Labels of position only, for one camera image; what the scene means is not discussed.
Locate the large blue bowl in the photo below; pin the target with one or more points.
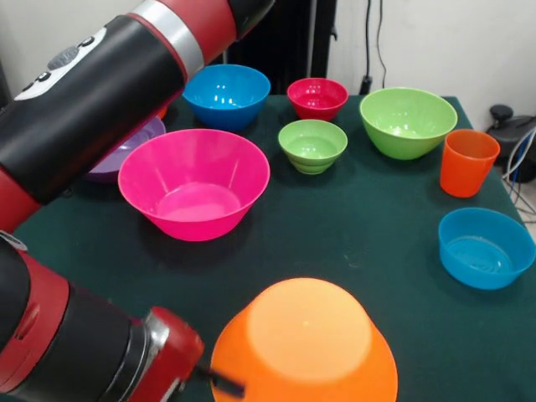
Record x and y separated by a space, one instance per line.
226 96

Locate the large green bowl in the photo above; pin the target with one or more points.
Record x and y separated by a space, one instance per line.
406 117

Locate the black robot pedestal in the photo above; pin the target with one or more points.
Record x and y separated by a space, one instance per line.
293 46

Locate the small crimson bowl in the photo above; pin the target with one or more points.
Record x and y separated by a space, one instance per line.
317 98

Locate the large orange bowl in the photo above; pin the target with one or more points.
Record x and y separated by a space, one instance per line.
301 335

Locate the large pink bowl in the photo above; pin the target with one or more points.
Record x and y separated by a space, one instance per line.
192 167

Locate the dark green table cloth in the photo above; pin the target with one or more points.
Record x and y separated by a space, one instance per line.
377 234

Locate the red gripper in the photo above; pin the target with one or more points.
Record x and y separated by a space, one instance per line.
180 352

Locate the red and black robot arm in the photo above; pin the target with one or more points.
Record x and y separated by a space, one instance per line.
63 335

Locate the purple bowl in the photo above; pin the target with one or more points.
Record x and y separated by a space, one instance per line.
125 155

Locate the small shallow blue bowl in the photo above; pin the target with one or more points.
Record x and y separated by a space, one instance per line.
481 251

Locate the small green bowl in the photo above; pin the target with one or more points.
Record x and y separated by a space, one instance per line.
312 142

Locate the orange cup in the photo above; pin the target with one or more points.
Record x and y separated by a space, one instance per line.
467 167

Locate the small orange bowl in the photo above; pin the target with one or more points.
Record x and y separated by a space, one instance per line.
163 113

